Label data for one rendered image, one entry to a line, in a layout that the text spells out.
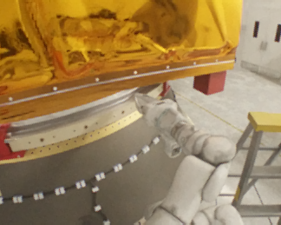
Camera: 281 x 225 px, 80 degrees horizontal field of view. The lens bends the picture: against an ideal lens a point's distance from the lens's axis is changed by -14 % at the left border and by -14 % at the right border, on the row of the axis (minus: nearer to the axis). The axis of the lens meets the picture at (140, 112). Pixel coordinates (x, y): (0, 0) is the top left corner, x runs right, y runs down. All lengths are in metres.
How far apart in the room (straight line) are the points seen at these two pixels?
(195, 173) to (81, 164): 0.50
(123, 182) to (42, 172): 0.33
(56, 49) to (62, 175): 0.44
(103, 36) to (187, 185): 0.53
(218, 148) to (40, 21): 0.58
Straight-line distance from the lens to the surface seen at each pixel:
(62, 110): 0.68
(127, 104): 0.75
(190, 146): 0.42
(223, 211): 0.80
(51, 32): 0.64
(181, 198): 0.34
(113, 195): 0.83
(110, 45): 0.67
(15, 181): 0.80
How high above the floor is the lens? 2.05
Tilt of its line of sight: 29 degrees down
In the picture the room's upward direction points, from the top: 1 degrees counter-clockwise
